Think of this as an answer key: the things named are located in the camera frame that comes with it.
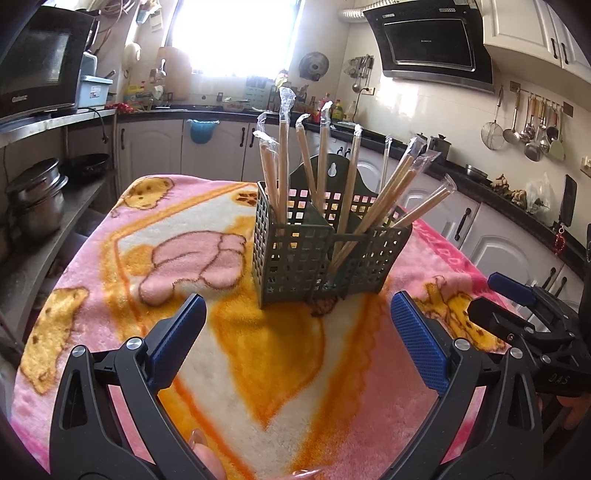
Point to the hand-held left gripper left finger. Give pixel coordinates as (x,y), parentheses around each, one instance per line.
(178,332)

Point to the grey plastic storage box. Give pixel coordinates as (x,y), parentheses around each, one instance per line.
(94,92)

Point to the steel kitchen shelf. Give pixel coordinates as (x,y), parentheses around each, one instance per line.
(46,122)

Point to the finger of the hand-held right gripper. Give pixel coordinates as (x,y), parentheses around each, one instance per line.
(503,325)
(510,288)

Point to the clear plastic bag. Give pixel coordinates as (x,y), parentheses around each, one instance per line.
(539,196)

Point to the black smartphone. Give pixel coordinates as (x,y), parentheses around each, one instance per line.
(568,201)

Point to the teal drawer organiser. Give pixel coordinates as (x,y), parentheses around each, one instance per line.
(255,90)

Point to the steel bowl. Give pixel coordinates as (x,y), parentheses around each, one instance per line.
(476,171)

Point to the stacked steel pots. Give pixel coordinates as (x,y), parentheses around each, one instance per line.
(37,203)

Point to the row of condiment bottles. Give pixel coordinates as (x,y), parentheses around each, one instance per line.
(338,110)

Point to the black microwave oven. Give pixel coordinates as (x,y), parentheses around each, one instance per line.
(41,60)

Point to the white lower kitchen cabinets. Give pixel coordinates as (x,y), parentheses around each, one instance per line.
(503,240)

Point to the red bundle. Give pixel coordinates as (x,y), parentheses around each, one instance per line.
(123,107)

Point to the black wok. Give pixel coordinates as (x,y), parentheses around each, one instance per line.
(85,165)

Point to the printed pink blanket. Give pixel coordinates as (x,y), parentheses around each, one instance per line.
(277,369)

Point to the small round wall fan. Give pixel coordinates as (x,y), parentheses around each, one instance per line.
(314,66)

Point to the wall socket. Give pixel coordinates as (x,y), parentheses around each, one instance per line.
(368,90)

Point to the white kitchen cabinets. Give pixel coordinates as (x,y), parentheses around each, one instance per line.
(531,27)
(503,240)

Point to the kitchen window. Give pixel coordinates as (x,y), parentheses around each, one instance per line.
(231,32)

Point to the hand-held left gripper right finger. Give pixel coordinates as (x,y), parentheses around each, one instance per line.
(418,341)

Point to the wooden cutting board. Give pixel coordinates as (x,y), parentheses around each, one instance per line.
(178,74)

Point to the black kitchen countertop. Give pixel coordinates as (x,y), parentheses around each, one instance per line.
(508,203)

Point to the large steel ladle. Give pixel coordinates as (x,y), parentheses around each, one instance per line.
(533,152)

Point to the person's right hand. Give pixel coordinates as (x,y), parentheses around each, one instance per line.
(577,410)

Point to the white upper kitchen cabinets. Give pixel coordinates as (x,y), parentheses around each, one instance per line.
(531,27)

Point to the steel kettle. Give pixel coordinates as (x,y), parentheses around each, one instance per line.
(439,150)

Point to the black range hood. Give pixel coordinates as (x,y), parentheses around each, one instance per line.
(429,41)

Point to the pale green spatula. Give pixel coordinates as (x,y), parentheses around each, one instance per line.
(557,150)

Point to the white round hanging dish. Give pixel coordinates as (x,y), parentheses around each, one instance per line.
(131,55)

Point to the hanging small utensil set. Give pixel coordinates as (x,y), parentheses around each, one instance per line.
(361,69)

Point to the wall hook rail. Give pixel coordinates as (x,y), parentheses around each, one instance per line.
(515,86)

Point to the dark green plastic utensil holder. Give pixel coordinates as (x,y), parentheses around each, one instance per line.
(295,258)

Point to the red bead charm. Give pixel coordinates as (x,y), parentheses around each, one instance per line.
(560,240)

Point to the patterned white bowl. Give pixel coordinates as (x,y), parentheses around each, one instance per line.
(235,105)

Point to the pile of ginger roots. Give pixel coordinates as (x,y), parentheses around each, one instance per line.
(508,189)

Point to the flexible aluminium duct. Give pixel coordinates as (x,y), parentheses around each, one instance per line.
(358,11)

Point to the group of chopsticks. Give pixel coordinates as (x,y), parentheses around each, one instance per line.
(282,152)

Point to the person's left hand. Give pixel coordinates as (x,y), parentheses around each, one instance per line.
(207,454)

